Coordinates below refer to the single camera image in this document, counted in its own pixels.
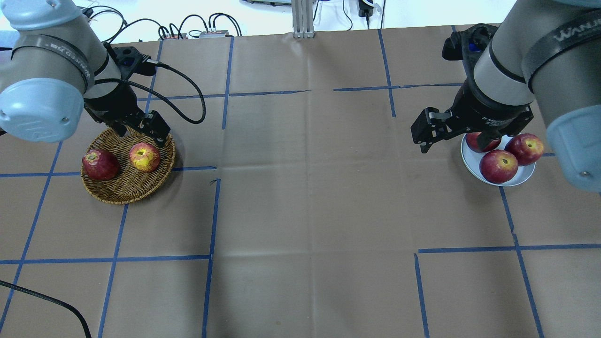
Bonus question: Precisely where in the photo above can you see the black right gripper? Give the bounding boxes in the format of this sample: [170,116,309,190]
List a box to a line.
[411,23,534,154]

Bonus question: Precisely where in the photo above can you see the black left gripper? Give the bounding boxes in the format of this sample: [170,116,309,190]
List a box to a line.
[85,43,171,148]

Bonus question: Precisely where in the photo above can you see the yellow-red apple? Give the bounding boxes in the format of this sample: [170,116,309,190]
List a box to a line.
[129,143,161,172]

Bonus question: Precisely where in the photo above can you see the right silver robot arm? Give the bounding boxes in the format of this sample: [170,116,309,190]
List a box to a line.
[410,0,601,193]

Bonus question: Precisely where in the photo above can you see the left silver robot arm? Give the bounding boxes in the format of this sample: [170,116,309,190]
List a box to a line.
[0,0,171,147]

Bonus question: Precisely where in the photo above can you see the red apple on plate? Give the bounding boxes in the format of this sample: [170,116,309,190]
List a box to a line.
[504,133,545,166]
[479,150,519,184]
[465,132,502,154]

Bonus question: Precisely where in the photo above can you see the white round plate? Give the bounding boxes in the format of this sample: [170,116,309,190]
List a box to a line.
[460,135,536,187]

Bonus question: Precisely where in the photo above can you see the woven wicker basket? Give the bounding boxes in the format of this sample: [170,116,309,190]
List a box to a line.
[81,127,177,205]

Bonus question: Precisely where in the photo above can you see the dark red apple in basket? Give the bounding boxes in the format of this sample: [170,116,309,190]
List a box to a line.
[82,149,121,181]

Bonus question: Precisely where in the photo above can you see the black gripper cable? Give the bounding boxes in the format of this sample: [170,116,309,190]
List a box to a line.
[96,60,207,125]

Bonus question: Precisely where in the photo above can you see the aluminium frame post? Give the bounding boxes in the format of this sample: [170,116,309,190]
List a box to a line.
[291,0,315,39]

